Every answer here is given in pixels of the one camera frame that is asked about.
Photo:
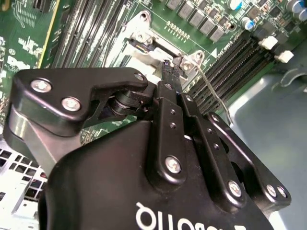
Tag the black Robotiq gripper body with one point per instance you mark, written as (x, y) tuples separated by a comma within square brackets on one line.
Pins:
[(100, 191)]

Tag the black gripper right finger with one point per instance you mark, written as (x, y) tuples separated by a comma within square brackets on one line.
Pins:
[(216, 163)]

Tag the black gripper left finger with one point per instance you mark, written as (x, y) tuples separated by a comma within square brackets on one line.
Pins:
[(72, 81)]

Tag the thin metal locking lever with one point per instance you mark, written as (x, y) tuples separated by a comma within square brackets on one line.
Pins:
[(213, 91)]

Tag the metal socket cover frame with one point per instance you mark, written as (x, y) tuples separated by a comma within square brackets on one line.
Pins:
[(144, 56)]

